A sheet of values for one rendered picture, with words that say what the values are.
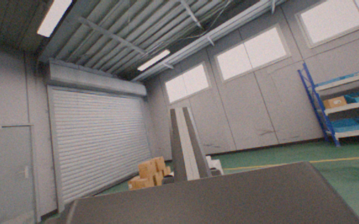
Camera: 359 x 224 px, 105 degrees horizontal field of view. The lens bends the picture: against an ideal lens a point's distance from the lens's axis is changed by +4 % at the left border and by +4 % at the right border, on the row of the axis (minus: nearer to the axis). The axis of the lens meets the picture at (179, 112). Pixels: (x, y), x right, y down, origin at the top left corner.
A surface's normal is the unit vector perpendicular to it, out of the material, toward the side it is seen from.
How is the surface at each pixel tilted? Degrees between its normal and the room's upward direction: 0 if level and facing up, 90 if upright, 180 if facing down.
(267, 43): 90
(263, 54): 90
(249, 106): 90
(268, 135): 90
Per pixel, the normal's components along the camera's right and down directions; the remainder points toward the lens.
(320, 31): -0.52, -0.01
